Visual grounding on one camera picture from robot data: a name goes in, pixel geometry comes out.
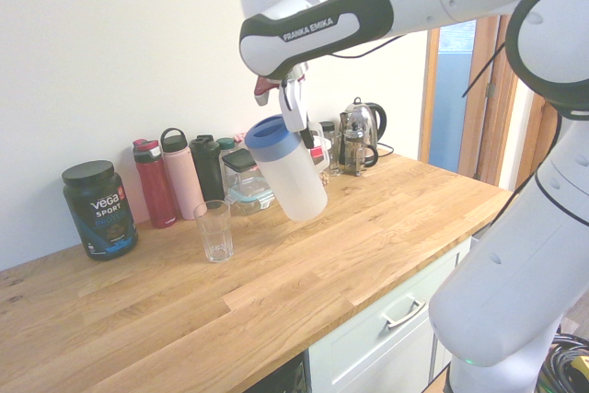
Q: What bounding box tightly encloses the glass container with teal lid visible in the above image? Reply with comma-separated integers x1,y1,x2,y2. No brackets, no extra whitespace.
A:
224,180,278,215

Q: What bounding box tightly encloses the clear drinking glass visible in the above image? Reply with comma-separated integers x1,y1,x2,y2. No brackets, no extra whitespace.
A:
192,199,234,264

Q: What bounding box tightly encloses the stainless steel electric kettle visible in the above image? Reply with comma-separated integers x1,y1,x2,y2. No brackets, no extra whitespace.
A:
343,97,388,160

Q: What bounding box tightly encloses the green lid glass jar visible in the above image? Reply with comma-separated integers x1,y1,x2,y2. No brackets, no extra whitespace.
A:
215,136,237,182

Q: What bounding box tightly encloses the glass French press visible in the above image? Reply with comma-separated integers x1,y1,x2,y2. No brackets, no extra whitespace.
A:
340,111,380,179

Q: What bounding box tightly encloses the white lid cereal container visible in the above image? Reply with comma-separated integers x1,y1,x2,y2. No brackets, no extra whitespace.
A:
308,124,333,188

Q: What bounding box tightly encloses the wooden door frame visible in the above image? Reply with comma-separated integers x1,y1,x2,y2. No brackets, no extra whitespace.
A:
422,27,444,169

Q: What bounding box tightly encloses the silver drawer handle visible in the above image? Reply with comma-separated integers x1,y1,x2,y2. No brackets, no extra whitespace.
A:
380,298,427,331

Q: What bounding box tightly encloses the translucent pitcher with blue lid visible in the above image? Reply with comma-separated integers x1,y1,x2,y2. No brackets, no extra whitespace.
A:
243,114,330,223

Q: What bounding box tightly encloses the black cable coil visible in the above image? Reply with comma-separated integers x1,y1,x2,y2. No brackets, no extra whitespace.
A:
537,330,589,393

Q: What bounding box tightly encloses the pink water bottle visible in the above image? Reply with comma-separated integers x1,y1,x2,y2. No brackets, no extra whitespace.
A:
159,127,206,221

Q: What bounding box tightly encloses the white cabinet drawer front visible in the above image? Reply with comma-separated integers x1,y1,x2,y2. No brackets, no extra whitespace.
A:
306,236,474,393

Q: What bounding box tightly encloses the black dishwasher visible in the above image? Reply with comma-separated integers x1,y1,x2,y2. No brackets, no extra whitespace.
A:
256,350,310,393

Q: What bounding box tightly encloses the black protein powder tub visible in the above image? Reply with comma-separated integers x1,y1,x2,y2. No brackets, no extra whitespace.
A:
62,160,140,261

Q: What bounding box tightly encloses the red water bottle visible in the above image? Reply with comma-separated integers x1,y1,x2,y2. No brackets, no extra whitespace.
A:
132,137,179,229

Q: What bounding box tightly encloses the wooden door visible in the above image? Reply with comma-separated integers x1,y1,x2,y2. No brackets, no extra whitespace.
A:
457,15,520,191

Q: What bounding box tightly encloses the black shaker bottle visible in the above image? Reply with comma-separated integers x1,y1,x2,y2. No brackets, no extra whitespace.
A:
189,133,226,203

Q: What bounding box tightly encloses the clear container with black lid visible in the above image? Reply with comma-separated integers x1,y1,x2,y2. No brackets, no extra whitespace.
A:
221,147,266,191

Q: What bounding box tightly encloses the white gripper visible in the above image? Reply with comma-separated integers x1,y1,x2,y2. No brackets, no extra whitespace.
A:
277,75,316,150

